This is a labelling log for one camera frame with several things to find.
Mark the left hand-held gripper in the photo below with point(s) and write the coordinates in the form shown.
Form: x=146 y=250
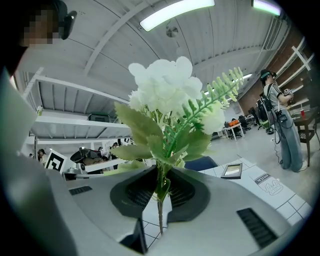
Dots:
x=56 y=161

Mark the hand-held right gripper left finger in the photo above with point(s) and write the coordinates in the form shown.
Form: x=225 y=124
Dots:
x=125 y=196

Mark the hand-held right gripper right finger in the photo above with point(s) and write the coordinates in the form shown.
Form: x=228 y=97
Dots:
x=190 y=197

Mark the white flower bouquet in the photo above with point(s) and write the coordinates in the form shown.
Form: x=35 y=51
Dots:
x=162 y=95

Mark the blue chair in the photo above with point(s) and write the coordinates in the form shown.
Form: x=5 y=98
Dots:
x=200 y=163

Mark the white metal shelving rack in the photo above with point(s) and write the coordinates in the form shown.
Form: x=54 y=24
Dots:
x=80 y=105

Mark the white desk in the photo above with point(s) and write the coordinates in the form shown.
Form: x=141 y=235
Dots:
x=233 y=131

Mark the orange box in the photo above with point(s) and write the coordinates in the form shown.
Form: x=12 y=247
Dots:
x=234 y=123

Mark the white grid tablecloth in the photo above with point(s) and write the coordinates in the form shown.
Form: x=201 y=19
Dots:
x=282 y=190

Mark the green backpack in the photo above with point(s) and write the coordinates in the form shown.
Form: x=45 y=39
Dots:
x=263 y=112

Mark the red cup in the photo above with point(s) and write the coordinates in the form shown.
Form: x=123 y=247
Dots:
x=302 y=113

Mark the round ceiling fixture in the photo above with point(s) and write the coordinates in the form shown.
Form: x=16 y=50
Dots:
x=172 y=31

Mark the long ceiling light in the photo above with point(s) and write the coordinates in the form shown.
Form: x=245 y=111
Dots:
x=175 y=11
x=266 y=6

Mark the black picture frame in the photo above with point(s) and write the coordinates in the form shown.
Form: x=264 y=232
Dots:
x=232 y=170

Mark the black head-worn camera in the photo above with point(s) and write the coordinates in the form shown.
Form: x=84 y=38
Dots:
x=68 y=25

